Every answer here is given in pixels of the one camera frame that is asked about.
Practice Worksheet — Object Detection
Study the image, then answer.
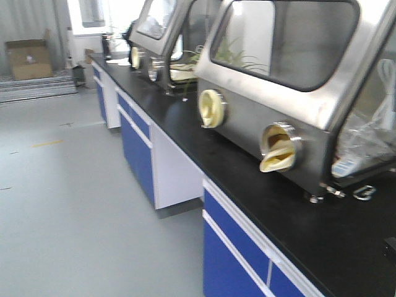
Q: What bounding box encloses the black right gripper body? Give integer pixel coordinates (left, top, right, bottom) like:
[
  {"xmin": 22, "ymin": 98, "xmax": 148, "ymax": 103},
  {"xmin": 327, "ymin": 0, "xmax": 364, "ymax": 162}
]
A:
[{"xmin": 384, "ymin": 237, "xmax": 396, "ymax": 265}]

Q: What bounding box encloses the blue lab bench cabinet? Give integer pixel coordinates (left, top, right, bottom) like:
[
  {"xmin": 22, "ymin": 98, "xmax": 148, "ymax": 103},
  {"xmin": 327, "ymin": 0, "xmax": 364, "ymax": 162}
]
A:
[{"xmin": 92, "ymin": 54, "xmax": 395, "ymax": 296}]

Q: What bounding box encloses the stainless steel glove box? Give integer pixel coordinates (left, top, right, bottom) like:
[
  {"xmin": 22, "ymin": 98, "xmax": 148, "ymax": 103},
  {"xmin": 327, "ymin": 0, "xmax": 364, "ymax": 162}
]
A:
[{"xmin": 195, "ymin": 1, "xmax": 395, "ymax": 199}]

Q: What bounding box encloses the yellow rubber glove port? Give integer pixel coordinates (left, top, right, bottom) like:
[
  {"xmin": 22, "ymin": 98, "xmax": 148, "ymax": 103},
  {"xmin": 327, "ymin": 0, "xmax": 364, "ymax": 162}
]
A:
[{"xmin": 198, "ymin": 89, "xmax": 228, "ymax": 129}]

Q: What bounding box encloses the brown cardboard box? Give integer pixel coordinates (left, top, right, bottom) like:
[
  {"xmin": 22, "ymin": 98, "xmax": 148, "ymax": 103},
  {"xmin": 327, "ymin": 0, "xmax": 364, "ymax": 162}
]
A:
[{"xmin": 5, "ymin": 28, "xmax": 53, "ymax": 80}]

